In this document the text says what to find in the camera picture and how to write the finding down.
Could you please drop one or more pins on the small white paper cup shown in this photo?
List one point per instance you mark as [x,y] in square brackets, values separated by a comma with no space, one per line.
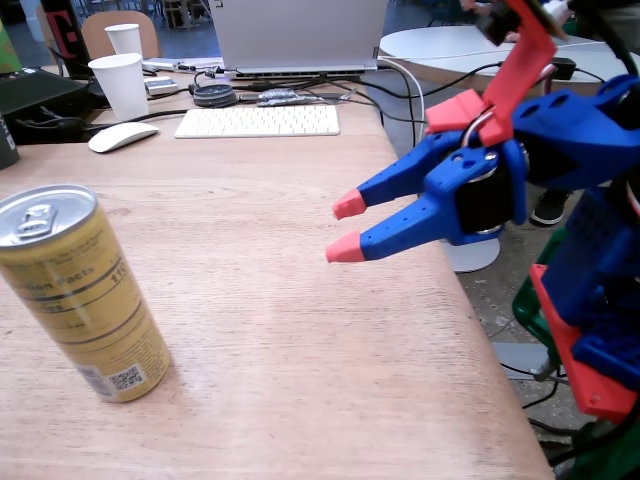
[125,40]

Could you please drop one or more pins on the green yellow box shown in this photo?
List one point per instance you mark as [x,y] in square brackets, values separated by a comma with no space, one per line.
[7,50]

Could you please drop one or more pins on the black flat box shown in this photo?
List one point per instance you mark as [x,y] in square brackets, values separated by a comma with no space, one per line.
[35,92]

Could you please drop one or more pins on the black power adapter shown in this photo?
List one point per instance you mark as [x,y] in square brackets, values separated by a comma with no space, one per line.
[563,68]

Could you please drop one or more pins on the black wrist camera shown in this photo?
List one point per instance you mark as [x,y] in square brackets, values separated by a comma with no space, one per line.
[497,25]

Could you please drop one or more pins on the yellow drink can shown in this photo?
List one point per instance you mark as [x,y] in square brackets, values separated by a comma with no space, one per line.
[85,300]

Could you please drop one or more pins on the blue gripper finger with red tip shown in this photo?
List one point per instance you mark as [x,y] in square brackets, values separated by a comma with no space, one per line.
[395,182]
[400,230]

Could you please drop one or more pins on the white round table base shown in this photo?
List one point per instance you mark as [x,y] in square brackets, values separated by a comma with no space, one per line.
[475,257]

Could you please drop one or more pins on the green table clamp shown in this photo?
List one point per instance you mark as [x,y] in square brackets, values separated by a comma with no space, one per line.
[530,310]

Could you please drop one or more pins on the white computer mouse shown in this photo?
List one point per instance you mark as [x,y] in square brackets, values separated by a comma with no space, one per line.
[122,136]

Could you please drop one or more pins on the red robot base plate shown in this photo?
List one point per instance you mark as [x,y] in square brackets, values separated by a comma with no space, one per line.
[585,380]

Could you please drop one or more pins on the round white table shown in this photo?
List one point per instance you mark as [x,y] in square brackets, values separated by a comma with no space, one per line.
[440,50]

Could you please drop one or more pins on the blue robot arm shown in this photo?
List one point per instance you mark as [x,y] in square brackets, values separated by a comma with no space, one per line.
[590,280]

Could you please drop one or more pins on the red camera mount bracket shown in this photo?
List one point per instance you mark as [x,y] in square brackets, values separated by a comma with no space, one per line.
[520,75]

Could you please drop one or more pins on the foil wrapped bar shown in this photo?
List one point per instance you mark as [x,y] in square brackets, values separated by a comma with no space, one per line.
[282,97]

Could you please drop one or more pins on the silver laptop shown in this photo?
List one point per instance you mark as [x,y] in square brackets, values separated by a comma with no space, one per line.
[300,35]

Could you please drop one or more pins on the large white paper cup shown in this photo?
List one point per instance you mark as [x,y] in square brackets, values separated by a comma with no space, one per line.
[120,90]

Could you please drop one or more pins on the black shoe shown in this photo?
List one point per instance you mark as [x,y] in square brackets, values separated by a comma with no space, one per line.
[550,207]

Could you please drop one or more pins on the black banner red letter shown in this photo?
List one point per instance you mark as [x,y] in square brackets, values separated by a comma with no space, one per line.
[62,30]

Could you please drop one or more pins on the white keyboard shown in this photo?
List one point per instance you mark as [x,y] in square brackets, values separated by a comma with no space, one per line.
[257,121]

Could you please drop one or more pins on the wooden chair rounded back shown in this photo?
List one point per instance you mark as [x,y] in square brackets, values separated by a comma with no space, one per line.
[95,35]

